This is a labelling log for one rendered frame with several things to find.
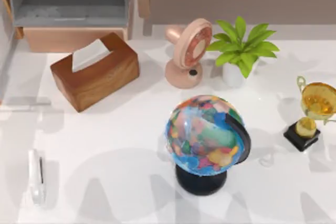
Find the pink desk fan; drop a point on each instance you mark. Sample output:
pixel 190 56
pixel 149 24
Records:
pixel 189 51

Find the colourful globe on black stand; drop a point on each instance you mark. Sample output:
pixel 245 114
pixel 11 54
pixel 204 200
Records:
pixel 204 137

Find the wooden tissue box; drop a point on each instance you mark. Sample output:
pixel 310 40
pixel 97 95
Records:
pixel 105 82

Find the green plant in white pot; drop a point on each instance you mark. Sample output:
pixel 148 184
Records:
pixel 240 48

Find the white tissue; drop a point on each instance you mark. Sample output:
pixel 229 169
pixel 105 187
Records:
pixel 88 54

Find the pale wooden drawer front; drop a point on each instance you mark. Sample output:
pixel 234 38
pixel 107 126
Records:
pixel 71 37

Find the gold trophy on black base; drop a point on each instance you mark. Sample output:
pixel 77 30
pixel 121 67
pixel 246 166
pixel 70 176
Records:
pixel 315 103

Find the white stapler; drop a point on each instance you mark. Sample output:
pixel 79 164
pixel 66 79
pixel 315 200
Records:
pixel 38 179

